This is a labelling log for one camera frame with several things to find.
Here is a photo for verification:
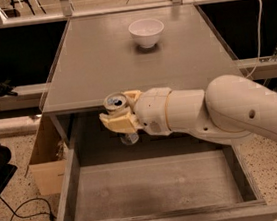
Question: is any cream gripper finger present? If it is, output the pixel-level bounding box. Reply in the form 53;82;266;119
123;90;142;108
99;112;140;134

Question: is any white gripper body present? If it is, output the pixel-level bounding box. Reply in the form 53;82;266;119
133;87;171;136

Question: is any silver blue redbull can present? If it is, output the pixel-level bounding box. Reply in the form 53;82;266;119
103;93;139;145

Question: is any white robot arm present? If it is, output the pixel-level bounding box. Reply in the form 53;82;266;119
99;75;277;146

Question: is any grey cabinet with top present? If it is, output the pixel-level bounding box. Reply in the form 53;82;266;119
43;5;241;141

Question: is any open grey top drawer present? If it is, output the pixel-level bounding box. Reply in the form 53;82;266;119
22;89;277;221

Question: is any white ceramic bowl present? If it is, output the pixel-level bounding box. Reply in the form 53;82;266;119
128;18;165;48

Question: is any cardboard box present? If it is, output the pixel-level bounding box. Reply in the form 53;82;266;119
25;116;66;196

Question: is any black cable on floor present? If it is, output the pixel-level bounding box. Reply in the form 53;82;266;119
0;190;57;221

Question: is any white hanging cable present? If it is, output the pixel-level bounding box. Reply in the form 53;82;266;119
235;0;273;79

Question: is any metal frame rail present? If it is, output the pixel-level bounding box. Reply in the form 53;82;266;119
0;0;247;31

